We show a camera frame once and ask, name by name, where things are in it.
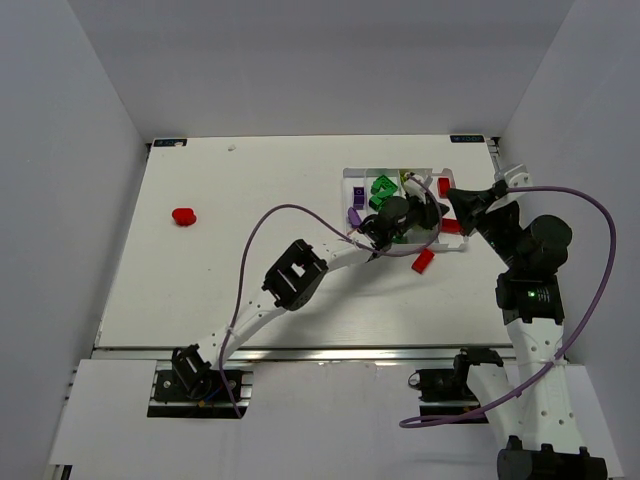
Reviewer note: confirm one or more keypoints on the green lego plate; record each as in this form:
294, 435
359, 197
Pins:
383, 187

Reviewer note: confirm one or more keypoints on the white divided tray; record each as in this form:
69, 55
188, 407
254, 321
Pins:
402, 209

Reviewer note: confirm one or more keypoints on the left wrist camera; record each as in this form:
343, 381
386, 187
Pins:
418, 187

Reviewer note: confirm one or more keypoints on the purple curved lego brick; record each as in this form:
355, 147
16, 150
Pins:
353, 217

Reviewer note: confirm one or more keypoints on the red rounded lego brick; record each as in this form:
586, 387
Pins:
184, 216

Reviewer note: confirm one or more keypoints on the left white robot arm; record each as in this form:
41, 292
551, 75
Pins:
293, 279

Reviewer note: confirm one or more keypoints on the red small lego piece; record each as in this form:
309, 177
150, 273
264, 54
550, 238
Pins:
451, 226

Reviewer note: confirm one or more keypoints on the red curved lego brick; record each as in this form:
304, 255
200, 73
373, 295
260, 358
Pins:
444, 185

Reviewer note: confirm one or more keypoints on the left blue table sticker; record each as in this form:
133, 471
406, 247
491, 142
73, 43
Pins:
169, 142

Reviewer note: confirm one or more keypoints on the blue table sticker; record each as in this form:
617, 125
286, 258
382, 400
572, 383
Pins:
466, 138
169, 142

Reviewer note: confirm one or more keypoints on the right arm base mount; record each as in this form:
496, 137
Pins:
444, 391

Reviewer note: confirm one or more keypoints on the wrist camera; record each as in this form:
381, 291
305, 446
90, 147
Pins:
515, 176
418, 187

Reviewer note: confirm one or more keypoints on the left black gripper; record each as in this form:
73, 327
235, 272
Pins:
426, 213

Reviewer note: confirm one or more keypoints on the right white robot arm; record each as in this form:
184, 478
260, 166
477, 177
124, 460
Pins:
537, 428

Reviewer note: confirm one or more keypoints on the red rectangular lego brick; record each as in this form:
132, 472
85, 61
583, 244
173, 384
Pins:
423, 260

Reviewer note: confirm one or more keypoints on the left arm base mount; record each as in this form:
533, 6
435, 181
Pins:
191, 389

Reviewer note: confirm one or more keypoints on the right blue table sticker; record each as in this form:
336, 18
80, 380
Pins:
466, 138

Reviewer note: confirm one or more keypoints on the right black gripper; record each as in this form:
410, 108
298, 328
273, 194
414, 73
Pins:
480, 204

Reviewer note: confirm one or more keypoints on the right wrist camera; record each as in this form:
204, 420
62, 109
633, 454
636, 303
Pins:
515, 176

